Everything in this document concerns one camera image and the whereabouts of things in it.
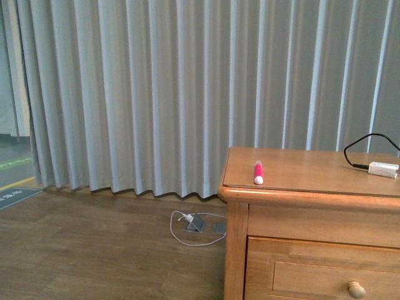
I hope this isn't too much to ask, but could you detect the pink marker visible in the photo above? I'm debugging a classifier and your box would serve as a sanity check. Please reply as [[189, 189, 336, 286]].
[[254, 160, 264, 185]]

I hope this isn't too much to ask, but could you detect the wooden drawer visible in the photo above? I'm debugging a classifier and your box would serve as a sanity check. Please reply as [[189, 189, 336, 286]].
[[244, 237, 399, 299]]

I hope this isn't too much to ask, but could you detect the round wooden drawer knob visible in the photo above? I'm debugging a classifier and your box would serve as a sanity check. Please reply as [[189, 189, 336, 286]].
[[347, 281, 366, 299]]

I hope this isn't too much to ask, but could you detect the white charger plug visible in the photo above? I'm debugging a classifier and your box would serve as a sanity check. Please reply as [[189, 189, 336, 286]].
[[178, 214, 194, 224]]

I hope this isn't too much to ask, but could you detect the open floor socket box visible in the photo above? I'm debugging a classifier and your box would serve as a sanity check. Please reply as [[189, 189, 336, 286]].
[[184, 214, 206, 233]]

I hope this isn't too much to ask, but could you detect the grey pleated curtain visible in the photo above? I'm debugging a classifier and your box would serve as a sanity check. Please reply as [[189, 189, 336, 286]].
[[16, 1, 399, 198]]

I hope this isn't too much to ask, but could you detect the closed floor socket cover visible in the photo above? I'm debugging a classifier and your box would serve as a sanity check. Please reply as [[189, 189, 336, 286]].
[[212, 222, 226, 235]]

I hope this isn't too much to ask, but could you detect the wooden nightstand cabinet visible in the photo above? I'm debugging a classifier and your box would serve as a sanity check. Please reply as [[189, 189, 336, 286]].
[[218, 147, 399, 299]]

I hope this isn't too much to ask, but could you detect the white adapter box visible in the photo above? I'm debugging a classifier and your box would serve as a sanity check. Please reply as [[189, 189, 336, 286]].
[[368, 162, 399, 179]]

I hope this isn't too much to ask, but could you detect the dark floor sign mat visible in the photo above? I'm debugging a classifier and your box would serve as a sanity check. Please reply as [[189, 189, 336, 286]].
[[0, 187, 42, 209]]

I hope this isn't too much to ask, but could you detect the white charger cable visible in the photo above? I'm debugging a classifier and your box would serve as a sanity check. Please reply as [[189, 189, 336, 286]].
[[169, 210, 227, 247]]

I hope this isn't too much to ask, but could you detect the black cable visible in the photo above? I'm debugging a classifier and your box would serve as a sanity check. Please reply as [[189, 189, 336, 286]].
[[343, 133, 400, 171]]

